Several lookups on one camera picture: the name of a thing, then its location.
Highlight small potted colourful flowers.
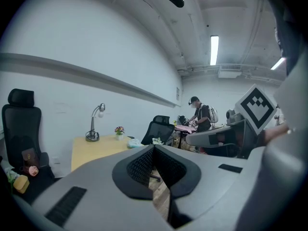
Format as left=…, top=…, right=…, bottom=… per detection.
left=114, top=126, right=126, bottom=141

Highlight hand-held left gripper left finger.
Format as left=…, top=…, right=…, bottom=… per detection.
left=13, top=144, right=176, bottom=231

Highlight person's right forearm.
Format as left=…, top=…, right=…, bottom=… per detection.
left=263, top=123, right=291, bottom=143

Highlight long ceiling light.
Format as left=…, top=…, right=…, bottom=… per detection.
left=270, top=56, right=287, bottom=71
left=209, top=35, right=220, bottom=66

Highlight white ceiling air conditioner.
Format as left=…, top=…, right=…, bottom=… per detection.
left=217, top=64, right=243, bottom=79

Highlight person's white shirt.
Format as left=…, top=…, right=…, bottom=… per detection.
left=235, top=54, right=308, bottom=231

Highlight light wooden desk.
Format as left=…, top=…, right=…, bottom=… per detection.
left=71, top=134, right=145, bottom=173

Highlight light blue plastic bag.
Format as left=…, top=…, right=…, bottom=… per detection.
left=127, top=138, right=143, bottom=149

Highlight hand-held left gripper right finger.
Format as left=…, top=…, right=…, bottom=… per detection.
left=154, top=144, right=250, bottom=229

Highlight grey wall cable duct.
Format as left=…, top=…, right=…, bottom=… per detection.
left=0, top=52, right=181, bottom=108

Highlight small brown bag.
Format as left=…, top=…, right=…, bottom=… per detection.
left=21, top=147, right=40, bottom=168

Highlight low black mesh office chair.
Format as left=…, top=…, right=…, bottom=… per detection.
left=140, top=115, right=176, bottom=147

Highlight pink cloth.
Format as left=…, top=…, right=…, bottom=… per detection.
left=174, top=125, right=198, bottom=133

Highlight silver desk lamp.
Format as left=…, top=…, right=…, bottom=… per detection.
left=85, top=103, right=106, bottom=142

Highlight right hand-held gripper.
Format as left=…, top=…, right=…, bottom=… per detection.
left=185, top=84, right=278, bottom=160

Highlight tall black mesh office chair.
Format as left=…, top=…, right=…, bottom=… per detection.
left=1, top=88, right=57, bottom=203

